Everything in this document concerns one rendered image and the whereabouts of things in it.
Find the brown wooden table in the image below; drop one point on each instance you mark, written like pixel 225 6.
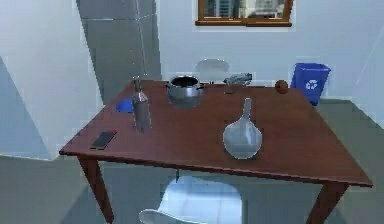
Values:
pixel 200 133

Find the silver cooking pot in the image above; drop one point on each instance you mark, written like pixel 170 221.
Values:
pixel 184 91

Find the white chair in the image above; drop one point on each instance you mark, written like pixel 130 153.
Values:
pixel 200 203
pixel 212 69

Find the clear glass bottle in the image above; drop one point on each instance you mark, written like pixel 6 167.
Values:
pixel 141 108

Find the grey round vase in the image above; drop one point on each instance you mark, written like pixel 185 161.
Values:
pixel 242 135

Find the grey crumpled object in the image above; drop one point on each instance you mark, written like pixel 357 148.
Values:
pixel 238 78

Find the blue bowl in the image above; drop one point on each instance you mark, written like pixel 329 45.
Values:
pixel 124 106

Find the black smartphone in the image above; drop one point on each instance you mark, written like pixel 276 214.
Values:
pixel 103 139

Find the brown round ball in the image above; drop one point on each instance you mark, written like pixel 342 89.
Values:
pixel 281 86

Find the grey fridge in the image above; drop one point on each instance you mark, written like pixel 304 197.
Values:
pixel 120 46

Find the wooden framed window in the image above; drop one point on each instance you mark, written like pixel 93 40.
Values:
pixel 245 11

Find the blue recycling bin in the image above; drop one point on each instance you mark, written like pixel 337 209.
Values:
pixel 310 83

